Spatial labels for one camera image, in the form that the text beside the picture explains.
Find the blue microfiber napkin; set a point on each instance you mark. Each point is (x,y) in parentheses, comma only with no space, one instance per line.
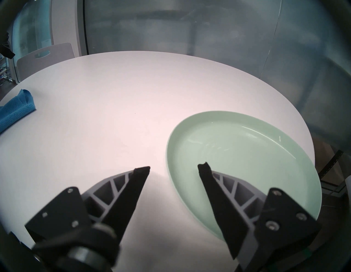
(16,109)

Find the white chair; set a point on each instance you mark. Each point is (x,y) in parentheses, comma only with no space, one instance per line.
(46,59)

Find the pale green round plate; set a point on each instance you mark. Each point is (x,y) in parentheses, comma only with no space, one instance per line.
(246,153)

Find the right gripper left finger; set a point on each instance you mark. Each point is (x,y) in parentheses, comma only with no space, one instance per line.
(104,203)

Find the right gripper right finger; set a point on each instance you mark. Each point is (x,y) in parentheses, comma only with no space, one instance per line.
(257,219)

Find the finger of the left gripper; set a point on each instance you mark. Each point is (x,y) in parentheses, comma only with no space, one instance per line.
(7,52)

